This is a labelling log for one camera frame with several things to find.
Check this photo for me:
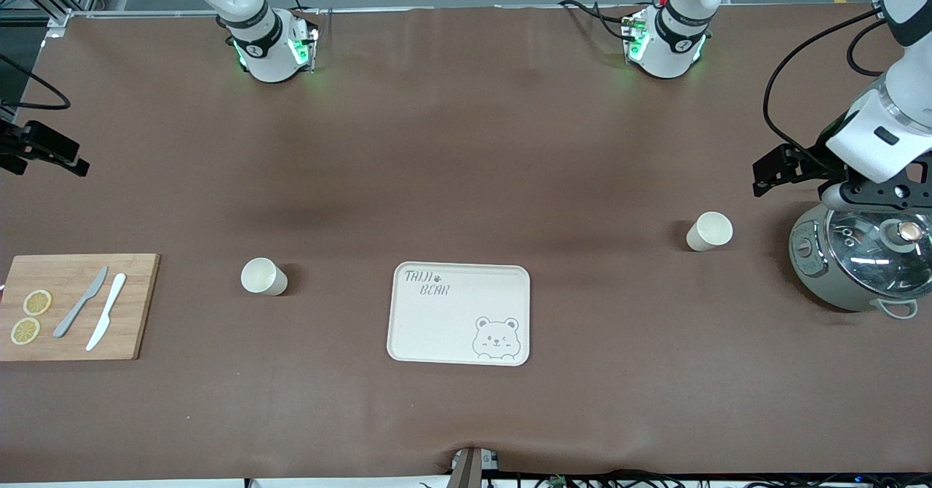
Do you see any white IKEA cup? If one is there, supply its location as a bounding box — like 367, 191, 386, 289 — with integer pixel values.
686, 211, 734, 253
240, 257, 288, 296

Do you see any cream bear print tray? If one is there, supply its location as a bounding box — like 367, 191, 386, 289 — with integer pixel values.
386, 261, 531, 367

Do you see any glass pot lid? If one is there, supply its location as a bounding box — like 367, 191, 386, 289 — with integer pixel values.
826, 210, 932, 299

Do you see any grey-green cooking pot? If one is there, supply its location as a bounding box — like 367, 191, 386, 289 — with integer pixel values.
789, 204, 932, 320

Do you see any grey plastic knife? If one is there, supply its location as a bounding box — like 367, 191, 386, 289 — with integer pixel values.
52, 266, 109, 339

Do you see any white plastic knife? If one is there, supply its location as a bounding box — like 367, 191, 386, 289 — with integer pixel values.
85, 273, 127, 352

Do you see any bamboo cutting board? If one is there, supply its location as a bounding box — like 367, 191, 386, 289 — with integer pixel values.
0, 253, 161, 362

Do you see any brown table cover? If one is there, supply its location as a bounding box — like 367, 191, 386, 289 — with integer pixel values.
0, 4, 932, 483

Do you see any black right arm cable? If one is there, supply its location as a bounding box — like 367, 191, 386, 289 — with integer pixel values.
0, 55, 71, 110

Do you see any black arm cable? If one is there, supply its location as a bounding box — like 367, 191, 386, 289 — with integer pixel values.
762, 7, 889, 176
0, 55, 71, 110

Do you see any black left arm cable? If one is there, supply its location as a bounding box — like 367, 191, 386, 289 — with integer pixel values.
762, 7, 889, 176

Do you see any aluminium frame profile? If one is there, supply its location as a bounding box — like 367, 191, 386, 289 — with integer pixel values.
0, 0, 110, 37

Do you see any black left base cable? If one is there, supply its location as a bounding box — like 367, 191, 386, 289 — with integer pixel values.
557, 0, 634, 41

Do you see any grey metal table bracket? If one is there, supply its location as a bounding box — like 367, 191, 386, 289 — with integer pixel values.
450, 446, 499, 488

